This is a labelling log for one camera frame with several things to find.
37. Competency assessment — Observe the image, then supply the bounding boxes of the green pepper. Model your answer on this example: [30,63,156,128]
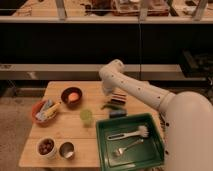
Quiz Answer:
[101,104,123,110]

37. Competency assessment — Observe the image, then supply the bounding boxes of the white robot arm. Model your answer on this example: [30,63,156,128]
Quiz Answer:
[99,59,213,171]

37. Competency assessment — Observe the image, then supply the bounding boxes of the green plastic cup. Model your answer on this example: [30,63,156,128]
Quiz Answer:
[80,109,93,126]

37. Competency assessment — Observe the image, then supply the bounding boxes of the metal cup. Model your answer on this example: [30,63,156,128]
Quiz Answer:
[59,142,74,159]

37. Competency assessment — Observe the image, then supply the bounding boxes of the striped block stack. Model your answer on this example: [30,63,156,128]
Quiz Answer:
[110,93,126,105]

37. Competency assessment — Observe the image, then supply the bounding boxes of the dark blue sponge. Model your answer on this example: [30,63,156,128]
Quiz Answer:
[109,110,127,118]

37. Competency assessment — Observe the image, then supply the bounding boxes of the orange egg-shaped object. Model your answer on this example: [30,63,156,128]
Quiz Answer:
[68,92,79,102]

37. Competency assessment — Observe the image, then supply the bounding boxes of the dark brown bowl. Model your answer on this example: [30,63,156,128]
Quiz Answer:
[61,87,82,108]

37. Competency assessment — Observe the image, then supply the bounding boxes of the white dish brush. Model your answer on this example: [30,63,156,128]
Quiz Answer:
[107,125,149,141]

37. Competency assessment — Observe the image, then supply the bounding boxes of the yellow banana toy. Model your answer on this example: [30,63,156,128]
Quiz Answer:
[44,102,61,118]

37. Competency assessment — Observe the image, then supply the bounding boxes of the green plastic tray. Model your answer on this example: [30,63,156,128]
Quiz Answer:
[95,112,167,171]

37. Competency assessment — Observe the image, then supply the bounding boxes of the wooden table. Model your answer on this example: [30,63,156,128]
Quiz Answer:
[19,81,164,171]

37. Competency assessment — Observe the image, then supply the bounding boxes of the metal fork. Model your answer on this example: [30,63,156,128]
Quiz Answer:
[113,139,144,157]

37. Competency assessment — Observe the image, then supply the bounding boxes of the orange bowl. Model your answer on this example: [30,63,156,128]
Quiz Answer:
[31,99,61,125]

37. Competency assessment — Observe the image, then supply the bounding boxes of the grey blue utensil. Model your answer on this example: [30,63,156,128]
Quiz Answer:
[35,100,53,121]

